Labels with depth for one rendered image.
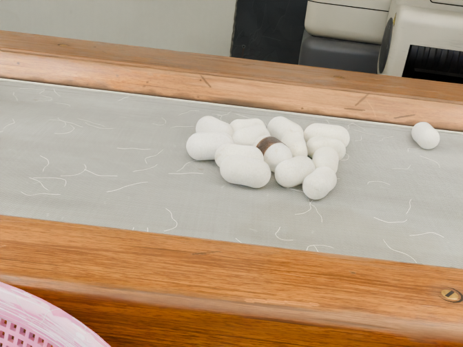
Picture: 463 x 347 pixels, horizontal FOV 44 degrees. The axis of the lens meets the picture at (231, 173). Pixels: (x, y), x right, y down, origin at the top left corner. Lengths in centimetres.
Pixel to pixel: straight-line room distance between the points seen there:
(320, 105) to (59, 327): 41
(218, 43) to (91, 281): 234
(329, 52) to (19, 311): 118
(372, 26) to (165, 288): 115
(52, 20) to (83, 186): 240
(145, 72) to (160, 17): 200
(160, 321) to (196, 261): 3
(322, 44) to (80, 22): 157
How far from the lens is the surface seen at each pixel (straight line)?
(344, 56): 135
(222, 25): 254
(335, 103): 59
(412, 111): 60
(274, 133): 48
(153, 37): 261
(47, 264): 26
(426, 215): 41
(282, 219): 36
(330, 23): 134
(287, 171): 39
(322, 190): 38
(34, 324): 23
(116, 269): 25
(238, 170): 39
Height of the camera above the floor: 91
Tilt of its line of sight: 24 degrees down
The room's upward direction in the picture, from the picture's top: 7 degrees clockwise
